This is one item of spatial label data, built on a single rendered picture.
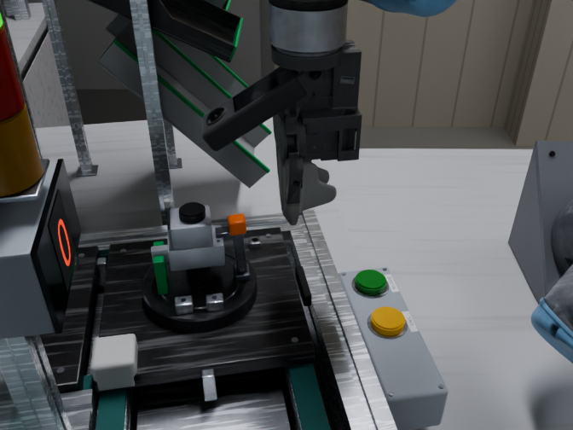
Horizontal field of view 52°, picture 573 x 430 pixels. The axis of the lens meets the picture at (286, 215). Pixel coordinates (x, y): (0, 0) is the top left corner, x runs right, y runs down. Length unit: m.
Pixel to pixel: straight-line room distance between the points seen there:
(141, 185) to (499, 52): 2.47
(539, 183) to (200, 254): 0.52
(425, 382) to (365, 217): 0.46
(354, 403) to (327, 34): 0.37
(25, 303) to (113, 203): 0.73
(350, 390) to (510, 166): 0.76
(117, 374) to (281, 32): 0.39
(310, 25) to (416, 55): 2.69
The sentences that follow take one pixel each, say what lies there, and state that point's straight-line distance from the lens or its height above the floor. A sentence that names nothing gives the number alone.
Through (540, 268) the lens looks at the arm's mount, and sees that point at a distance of 0.94.
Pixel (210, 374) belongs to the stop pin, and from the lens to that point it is 0.66.
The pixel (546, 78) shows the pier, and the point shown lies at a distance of 3.23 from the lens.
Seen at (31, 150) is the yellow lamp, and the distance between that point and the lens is 0.41.
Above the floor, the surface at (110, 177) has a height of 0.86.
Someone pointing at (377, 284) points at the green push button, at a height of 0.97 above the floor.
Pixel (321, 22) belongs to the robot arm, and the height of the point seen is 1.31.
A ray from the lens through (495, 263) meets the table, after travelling 1.01.
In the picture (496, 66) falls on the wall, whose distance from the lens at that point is 3.36.
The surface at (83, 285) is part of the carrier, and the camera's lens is 0.79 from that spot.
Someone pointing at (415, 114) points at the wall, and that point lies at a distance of 3.36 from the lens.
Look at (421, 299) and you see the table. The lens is 0.91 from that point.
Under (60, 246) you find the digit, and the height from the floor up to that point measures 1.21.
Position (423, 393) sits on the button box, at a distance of 0.66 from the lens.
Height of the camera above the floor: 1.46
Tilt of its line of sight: 35 degrees down
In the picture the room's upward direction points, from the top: straight up
